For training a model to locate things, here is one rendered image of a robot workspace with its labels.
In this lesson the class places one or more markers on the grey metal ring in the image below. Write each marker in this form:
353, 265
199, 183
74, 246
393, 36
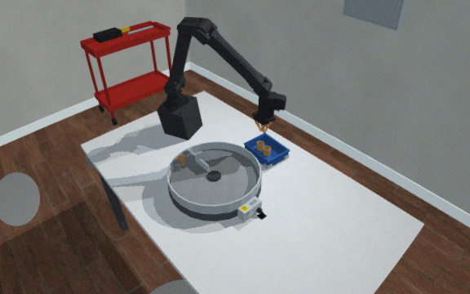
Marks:
177, 165
185, 153
191, 159

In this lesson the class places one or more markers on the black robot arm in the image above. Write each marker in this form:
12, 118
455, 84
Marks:
199, 28

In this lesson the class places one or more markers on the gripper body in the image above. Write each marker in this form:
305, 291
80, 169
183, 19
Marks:
261, 116

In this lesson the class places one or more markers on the blue crate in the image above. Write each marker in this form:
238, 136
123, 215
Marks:
278, 151

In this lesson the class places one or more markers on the bronze bushing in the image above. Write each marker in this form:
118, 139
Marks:
267, 150
180, 157
260, 145

